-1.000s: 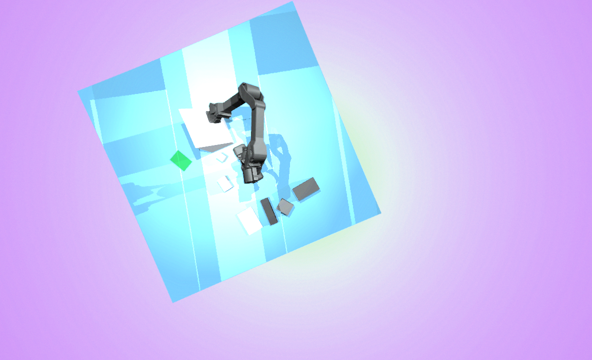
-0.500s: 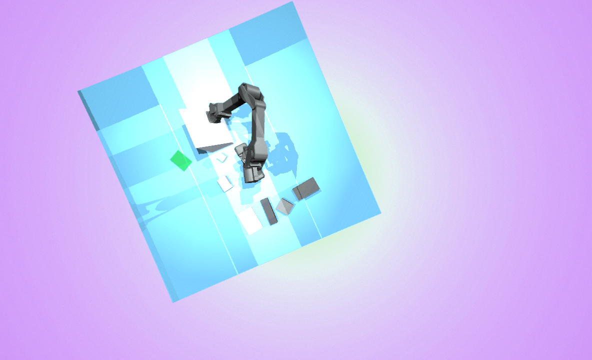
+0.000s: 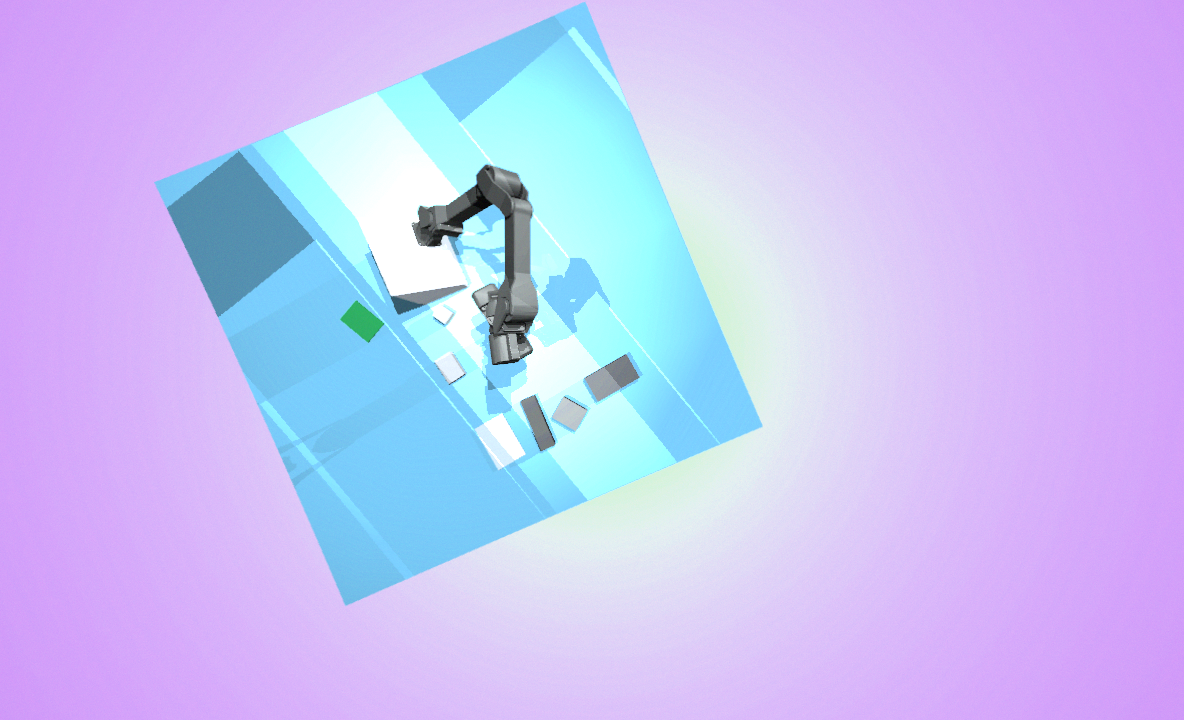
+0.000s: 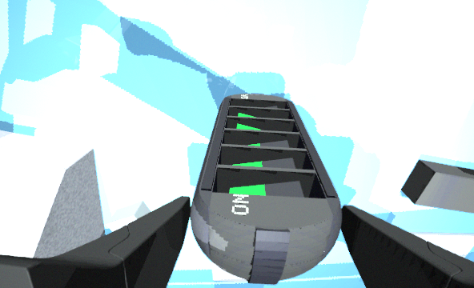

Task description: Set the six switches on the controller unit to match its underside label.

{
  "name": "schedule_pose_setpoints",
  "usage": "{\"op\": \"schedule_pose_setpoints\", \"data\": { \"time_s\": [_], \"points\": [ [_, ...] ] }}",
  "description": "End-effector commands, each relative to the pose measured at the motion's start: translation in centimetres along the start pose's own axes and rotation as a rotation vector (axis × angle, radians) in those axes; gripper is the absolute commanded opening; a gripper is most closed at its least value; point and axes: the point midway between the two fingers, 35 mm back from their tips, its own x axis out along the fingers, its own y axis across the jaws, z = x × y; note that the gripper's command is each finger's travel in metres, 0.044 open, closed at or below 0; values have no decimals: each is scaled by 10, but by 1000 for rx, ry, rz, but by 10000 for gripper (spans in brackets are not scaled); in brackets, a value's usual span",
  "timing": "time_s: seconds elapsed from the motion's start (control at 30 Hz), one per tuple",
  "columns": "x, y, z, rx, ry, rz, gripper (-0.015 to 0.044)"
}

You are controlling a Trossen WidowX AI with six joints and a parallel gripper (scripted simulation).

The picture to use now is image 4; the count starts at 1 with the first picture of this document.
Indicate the black rectangular block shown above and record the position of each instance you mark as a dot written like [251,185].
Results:
[441,186]

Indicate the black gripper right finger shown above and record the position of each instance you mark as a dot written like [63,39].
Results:
[387,256]

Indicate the dark grey controller unit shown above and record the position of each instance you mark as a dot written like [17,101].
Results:
[264,207]

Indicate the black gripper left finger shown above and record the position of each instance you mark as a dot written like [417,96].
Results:
[141,254]

